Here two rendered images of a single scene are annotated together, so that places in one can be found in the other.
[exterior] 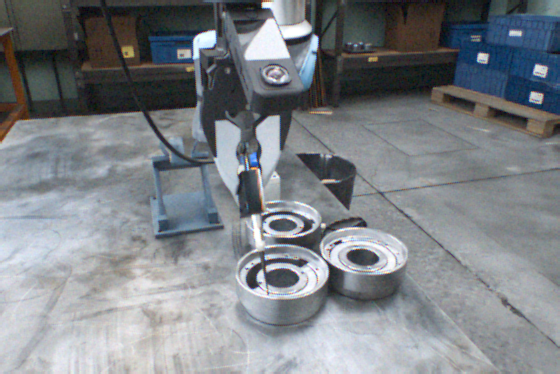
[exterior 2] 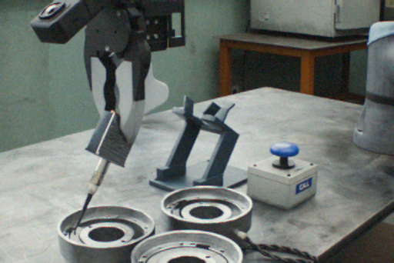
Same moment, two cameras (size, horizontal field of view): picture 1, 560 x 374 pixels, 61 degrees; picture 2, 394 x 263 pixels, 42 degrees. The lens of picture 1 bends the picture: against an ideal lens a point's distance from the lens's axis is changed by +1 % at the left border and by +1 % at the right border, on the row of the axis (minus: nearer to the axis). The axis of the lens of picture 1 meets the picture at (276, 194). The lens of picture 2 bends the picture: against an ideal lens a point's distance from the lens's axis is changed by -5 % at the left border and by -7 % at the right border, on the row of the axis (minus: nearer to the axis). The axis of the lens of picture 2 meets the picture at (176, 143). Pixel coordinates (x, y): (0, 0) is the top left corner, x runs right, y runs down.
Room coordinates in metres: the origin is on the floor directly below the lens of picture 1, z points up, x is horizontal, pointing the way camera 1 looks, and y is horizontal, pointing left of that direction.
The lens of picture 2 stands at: (0.26, -0.50, 1.09)
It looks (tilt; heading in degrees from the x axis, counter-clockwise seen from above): 17 degrees down; 62
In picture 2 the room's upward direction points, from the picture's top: 1 degrees counter-clockwise
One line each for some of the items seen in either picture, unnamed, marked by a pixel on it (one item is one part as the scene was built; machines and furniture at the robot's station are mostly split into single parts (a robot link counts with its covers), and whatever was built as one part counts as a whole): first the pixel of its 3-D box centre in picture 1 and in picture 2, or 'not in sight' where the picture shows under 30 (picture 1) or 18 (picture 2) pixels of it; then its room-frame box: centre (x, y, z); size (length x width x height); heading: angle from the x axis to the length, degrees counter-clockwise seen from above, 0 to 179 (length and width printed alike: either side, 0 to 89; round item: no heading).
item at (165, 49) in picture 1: (181, 47); not in sight; (4.10, 0.80, 0.56); 0.52 x 0.38 x 0.22; 104
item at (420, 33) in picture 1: (411, 25); not in sight; (4.71, -1.28, 0.67); 0.52 x 0.43 x 0.43; 107
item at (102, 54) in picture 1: (113, 39); not in sight; (3.92, 1.31, 0.64); 0.49 x 0.40 x 0.37; 112
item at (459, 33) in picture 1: (466, 34); not in sight; (4.90, -1.88, 0.56); 0.52 x 0.38 x 0.22; 104
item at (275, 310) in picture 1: (281, 283); (106, 241); (0.44, -0.01, 0.82); 0.10 x 0.10 x 0.04
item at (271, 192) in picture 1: (253, 182); (285, 178); (0.72, 0.04, 0.82); 0.08 x 0.07 x 0.05; 17
